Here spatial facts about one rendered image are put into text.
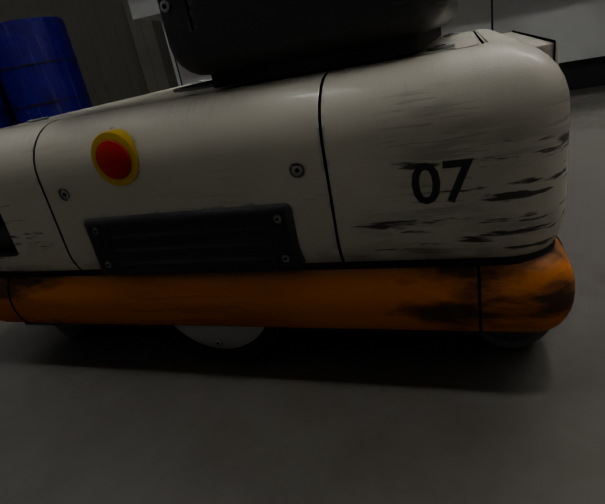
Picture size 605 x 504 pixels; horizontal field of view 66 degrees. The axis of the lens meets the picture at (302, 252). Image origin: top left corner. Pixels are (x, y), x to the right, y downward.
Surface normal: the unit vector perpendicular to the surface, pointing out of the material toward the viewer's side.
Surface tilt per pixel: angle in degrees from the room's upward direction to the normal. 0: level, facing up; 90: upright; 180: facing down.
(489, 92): 62
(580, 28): 90
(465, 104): 73
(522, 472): 0
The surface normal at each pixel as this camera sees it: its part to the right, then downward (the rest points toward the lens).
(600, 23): -0.27, 0.43
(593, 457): -0.18, -0.90
